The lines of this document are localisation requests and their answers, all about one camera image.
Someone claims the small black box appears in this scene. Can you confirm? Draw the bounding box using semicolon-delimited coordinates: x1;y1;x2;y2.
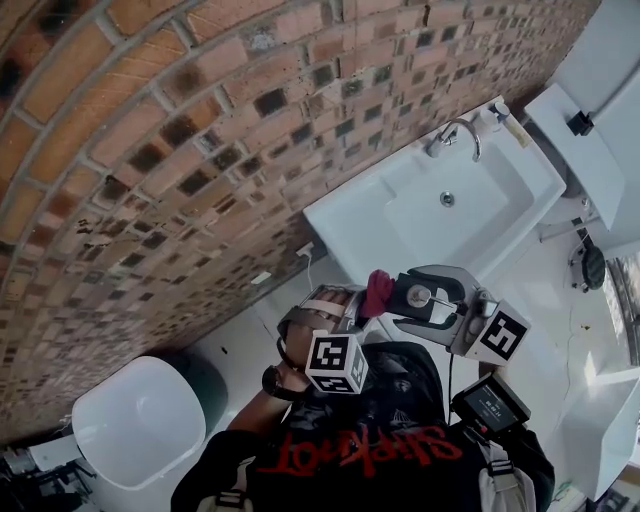
566;112;595;137

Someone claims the white toilet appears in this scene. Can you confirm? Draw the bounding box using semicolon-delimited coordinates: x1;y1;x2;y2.
71;353;229;491

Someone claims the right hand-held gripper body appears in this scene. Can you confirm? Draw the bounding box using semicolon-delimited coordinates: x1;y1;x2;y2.
448;287;532;365

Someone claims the beige flat strip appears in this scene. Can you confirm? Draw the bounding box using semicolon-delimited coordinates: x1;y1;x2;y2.
505;121;532;150

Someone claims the grey harness strap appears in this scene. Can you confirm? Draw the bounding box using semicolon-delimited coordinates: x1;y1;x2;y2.
477;442;540;512
196;462;257;512

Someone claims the black recorder with screen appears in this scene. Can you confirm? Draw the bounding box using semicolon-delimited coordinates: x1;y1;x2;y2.
449;372;532;436

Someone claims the person in black shirt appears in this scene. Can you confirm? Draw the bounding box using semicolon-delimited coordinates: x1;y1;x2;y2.
169;342;556;512

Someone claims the black wristwatch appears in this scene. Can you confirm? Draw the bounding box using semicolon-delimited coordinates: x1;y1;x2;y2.
261;363;304;402

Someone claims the white soap bottle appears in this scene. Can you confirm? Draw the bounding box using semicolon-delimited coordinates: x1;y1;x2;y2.
478;101;511;134

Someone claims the white sink basin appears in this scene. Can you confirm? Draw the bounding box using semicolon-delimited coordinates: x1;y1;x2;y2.
303;94;567;294

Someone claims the person's left hand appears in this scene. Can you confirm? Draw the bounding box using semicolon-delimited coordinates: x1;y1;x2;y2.
280;292;352;375

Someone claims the chrome faucet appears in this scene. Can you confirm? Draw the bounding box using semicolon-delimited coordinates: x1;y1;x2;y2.
424;118;482;164

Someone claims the white cabinet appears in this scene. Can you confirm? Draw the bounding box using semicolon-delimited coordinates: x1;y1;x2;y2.
557;368;640;503

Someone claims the black round grille device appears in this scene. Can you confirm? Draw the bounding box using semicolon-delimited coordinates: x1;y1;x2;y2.
569;244;607;294

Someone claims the pink cloth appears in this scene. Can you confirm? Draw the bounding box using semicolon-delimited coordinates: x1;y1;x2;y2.
358;268;399;320

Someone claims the window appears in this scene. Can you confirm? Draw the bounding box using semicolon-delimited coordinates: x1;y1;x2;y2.
602;257;640;374

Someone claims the white side table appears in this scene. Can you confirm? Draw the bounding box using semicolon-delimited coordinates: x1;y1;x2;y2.
523;82;627;232

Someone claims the person's left forearm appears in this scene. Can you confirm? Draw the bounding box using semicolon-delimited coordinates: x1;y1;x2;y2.
227;362;306;436

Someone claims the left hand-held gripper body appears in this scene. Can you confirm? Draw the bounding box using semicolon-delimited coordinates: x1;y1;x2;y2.
277;283;370;397

